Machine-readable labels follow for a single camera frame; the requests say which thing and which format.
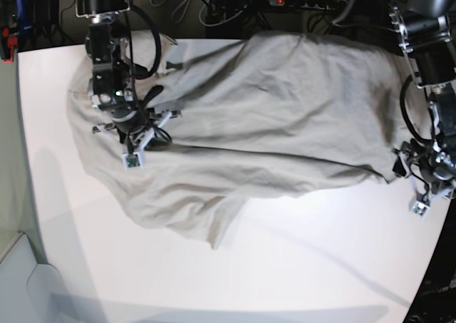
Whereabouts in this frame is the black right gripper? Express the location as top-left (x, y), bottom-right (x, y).
top-left (88, 81), bottom-right (180, 148)

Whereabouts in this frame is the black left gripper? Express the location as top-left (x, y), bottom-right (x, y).
top-left (393, 139), bottom-right (455, 195)

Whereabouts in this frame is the grey t-shirt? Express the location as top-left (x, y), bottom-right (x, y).
top-left (67, 32), bottom-right (410, 247)

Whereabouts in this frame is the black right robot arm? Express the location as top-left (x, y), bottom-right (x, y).
top-left (76, 0), bottom-right (172, 154)

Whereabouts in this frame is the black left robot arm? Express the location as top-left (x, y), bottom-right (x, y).
top-left (389, 0), bottom-right (455, 197)

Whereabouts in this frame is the red and black clamp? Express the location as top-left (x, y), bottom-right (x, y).
top-left (1, 26), bottom-right (19, 63)

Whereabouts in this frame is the black power strip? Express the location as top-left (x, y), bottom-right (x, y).
top-left (268, 0), bottom-right (347, 11)

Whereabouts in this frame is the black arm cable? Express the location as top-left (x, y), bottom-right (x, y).
top-left (120, 5), bottom-right (173, 149)

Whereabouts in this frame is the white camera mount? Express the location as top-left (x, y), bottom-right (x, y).
top-left (395, 148), bottom-right (455, 217)
top-left (92, 108), bottom-right (181, 170)

